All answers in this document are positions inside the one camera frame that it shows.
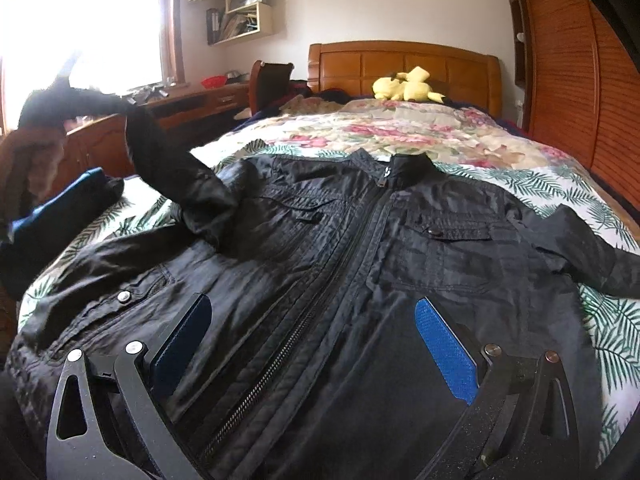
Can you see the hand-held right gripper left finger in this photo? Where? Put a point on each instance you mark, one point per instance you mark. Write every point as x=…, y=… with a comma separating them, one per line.
x=181, y=344

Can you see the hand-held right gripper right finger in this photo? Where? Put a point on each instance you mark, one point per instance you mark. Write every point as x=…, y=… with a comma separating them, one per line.
x=445, y=355

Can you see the black zip jacket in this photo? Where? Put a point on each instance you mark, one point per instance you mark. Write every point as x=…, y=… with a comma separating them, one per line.
x=310, y=260

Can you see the heap of dark clothes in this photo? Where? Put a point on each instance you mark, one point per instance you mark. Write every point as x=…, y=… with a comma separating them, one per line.
x=330, y=94

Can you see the heap of dark desk clutter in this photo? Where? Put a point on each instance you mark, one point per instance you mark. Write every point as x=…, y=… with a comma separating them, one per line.
x=150, y=92

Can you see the bright window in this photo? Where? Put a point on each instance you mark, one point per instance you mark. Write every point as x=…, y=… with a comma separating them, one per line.
x=100, y=20

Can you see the folded blue cloth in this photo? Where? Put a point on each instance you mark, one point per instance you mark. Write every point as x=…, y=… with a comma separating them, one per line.
x=65, y=195

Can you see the wooden desk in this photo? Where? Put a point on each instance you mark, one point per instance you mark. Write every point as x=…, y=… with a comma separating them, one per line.
x=200, y=110

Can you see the red bowl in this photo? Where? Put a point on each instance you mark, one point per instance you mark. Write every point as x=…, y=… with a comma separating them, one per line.
x=213, y=82

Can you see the wooden chair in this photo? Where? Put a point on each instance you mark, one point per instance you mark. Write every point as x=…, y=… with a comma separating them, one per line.
x=270, y=80

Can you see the wooden bed with leaf quilt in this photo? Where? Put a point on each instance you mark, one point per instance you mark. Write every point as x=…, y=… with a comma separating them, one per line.
x=400, y=130

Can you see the yellow plush toy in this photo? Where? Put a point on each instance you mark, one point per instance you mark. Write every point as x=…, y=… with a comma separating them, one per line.
x=400, y=89

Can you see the wooden bed headboard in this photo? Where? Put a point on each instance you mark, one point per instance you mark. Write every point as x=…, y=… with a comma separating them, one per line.
x=350, y=65

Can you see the wooden slatted wardrobe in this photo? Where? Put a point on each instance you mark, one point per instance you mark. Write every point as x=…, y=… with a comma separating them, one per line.
x=565, y=85

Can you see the cream wall shelf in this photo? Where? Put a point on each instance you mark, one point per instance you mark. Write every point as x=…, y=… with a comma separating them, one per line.
x=266, y=17

